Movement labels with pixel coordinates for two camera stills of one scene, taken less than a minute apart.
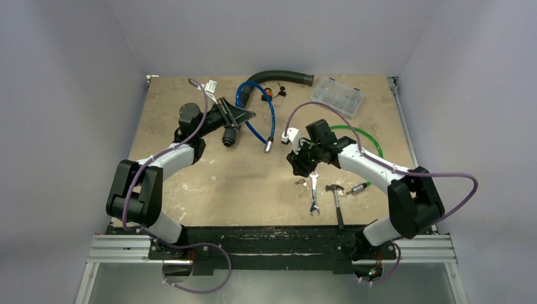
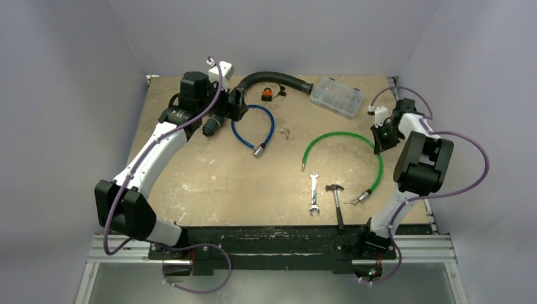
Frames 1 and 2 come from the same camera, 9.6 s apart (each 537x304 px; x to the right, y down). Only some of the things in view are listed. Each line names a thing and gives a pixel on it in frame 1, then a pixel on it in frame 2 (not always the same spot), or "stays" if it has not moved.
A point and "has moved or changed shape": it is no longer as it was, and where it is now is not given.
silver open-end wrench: x=314 y=176 stays
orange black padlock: x=269 y=93 stays
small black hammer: x=335 y=187 stays
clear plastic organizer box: x=344 y=97 stays
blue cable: x=268 y=144 to x=258 y=150
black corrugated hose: x=229 y=137 has moved or changed shape
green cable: x=362 y=131 to x=354 y=134
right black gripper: x=302 y=161 to x=386 y=132
